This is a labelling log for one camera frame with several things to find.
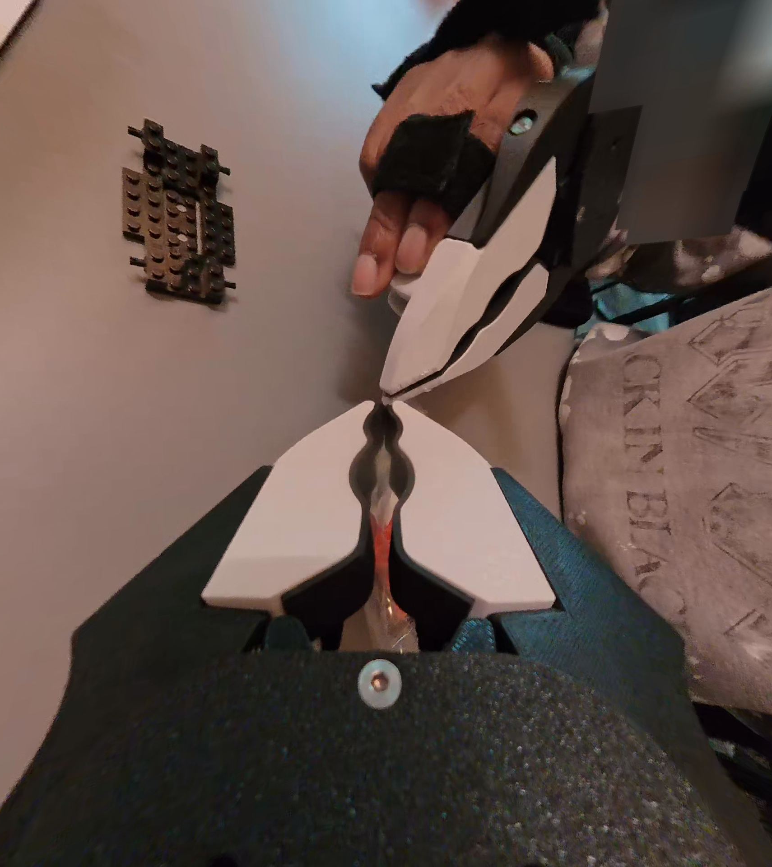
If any black lego chassis piece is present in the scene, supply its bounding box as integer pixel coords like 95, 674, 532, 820
122, 120, 238, 306

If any clear bag of lego pieces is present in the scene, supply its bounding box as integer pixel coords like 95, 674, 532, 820
363, 393, 421, 654

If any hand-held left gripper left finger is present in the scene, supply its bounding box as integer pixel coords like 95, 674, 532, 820
204, 403, 376, 611

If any person's right hand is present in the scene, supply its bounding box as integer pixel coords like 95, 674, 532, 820
353, 34, 556, 299

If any light mottled cloth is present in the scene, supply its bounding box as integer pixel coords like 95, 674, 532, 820
556, 271, 772, 732

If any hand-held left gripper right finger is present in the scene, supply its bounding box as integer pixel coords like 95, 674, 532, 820
389, 403, 558, 613

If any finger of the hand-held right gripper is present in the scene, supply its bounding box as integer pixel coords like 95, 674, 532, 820
380, 156, 558, 399
393, 265, 551, 401

